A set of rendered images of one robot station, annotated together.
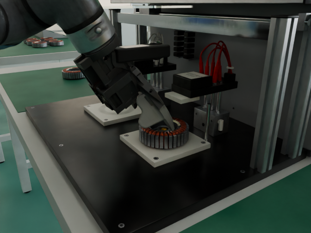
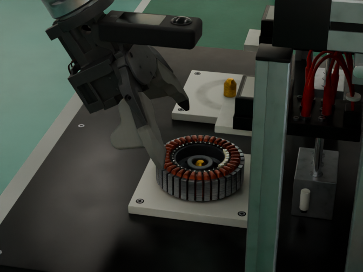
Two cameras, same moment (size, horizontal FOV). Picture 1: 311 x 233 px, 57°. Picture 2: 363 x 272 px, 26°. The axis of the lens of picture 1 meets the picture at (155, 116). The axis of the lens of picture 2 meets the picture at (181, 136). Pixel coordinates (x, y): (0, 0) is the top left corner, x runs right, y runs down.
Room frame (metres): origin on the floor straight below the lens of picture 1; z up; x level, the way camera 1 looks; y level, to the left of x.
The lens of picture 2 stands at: (-0.02, -0.60, 1.34)
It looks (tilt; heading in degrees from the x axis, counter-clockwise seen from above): 30 degrees down; 45
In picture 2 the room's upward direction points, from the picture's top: straight up
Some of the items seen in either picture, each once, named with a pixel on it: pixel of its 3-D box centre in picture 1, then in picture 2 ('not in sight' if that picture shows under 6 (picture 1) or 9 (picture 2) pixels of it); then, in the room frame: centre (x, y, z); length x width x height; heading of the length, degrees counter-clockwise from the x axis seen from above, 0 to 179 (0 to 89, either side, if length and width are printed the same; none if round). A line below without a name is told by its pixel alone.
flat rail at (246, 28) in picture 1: (170, 21); not in sight; (0.74, -0.04, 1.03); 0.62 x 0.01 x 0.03; 33
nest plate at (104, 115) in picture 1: (116, 110); (229, 97); (0.79, 0.11, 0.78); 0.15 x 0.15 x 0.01; 33
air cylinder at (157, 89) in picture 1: (157, 95); (325, 94); (0.87, -0.01, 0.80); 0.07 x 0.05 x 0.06; 33
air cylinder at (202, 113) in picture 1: (210, 119); (315, 182); (0.66, -0.14, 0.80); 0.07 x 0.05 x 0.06; 33
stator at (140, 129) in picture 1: (164, 131); (200, 167); (0.58, -0.02, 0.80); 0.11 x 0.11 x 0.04
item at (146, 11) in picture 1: (150, 11); not in sight; (0.95, 0.02, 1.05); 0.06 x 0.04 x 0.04; 33
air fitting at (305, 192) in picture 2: (220, 125); (304, 201); (0.62, -0.16, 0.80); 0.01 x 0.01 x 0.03; 33
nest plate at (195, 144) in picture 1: (163, 141); (200, 183); (0.58, -0.02, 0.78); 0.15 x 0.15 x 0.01; 33
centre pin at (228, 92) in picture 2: not in sight; (230, 86); (0.79, 0.11, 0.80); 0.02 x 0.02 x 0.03
